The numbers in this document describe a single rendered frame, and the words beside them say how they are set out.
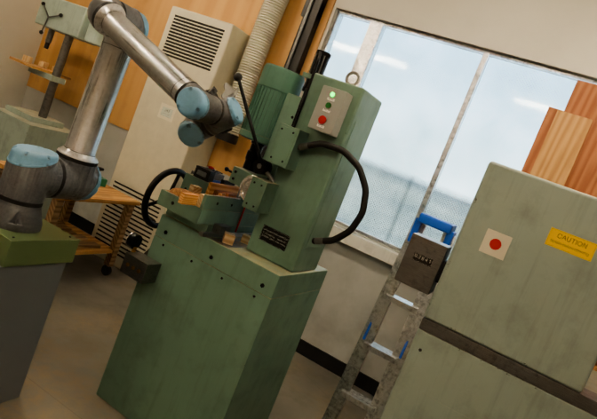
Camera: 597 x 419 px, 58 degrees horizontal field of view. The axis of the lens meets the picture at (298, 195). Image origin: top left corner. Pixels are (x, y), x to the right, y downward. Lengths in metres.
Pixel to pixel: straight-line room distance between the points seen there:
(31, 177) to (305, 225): 0.94
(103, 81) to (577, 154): 2.30
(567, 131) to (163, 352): 2.26
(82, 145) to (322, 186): 0.88
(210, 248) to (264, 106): 0.59
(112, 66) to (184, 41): 1.76
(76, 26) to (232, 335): 2.75
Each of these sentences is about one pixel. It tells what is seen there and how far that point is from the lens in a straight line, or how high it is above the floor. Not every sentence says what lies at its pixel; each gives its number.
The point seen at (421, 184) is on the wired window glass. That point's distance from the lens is 3.36.
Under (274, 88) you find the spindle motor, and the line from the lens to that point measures 2.15.
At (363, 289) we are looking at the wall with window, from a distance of 3.38.
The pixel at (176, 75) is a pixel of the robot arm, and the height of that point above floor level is 1.31.
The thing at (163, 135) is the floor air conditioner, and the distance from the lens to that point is 3.72.
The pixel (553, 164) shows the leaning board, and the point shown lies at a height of 1.63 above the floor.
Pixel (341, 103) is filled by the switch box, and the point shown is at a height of 1.44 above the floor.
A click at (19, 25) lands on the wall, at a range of 5.00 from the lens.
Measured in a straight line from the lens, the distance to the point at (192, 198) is 1.99.
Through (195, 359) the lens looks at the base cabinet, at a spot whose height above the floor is 0.36.
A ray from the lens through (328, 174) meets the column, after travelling 1.95.
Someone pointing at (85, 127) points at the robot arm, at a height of 1.03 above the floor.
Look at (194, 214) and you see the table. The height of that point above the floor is 0.87.
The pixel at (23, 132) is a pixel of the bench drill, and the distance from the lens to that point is 4.10.
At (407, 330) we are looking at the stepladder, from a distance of 2.58.
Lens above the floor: 1.26
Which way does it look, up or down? 5 degrees down
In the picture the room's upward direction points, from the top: 21 degrees clockwise
